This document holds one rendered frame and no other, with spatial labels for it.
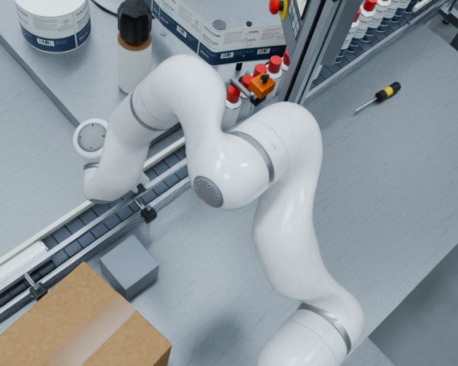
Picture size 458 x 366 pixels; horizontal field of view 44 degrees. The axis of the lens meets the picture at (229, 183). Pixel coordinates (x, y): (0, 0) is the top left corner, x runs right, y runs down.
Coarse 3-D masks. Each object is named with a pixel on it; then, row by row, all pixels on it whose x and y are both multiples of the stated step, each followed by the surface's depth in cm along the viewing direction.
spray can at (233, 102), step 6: (228, 90) 141; (234, 90) 142; (228, 96) 142; (234, 96) 141; (228, 102) 144; (234, 102) 144; (240, 102) 145; (228, 108) 144; (234, 108) 144; (228, 114) 147; (234, 114) 147; (222, 120) 150; (228, 120) 149; (234, 120) 150; (222, 126) 152; (228, 126) 151
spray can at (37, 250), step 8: (40, 240) 132; (32, 248) 131; (40, 248) 131; (16, 256) 130; (24, 256) 129; (32, 256) 130; (40, 256) 130; (8, 264) 128; (16, 264) 128; (24, 264) 129; (0, 272) 127; (8, 272) 127; (16, 272) 128; (0, 280) 126
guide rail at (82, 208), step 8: (176, 144) 152; (184, 144) 154; (160, 152) 150; (168, 152) 151; (152, 160) 148; (144, 168) 147; (88, 200) 140; (80, 208) 139; (64, 216) 137; (72, 216) 138; (56, 224) 136; (40, 232) 134; (48, 232) 135; (32, 240) 133; (16, 248) 132; (24, 248) 133; (8, 256) 130; (0, 264) 130
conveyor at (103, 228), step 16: (384, 32) 188; (368, 48) 184; (336, 64) 178; (320, 80) 174; (160, 160) 152; (176, 160) 153; (176, 176) 151; (128, 192) 147; (160, 192) 148; (96, 208) 143; (128, 208) 144; (64, 224) 140; (80, 224) 140; (112, 224) 142; (48, 240) 137; (80, 240) 138; (64, 256) 136; (32, 272) 133; (48, 272) 134; (16, 288) 131; (0, 304) 129
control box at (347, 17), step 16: (288, 0) 120; (352, 0) 107; (288, 16) 121; (304, 16) 111; (352, 16) 110; (288, 32) 121; (336, 32) 114; (288, 48) 122; (336, 48) 118; (320, 64) 122
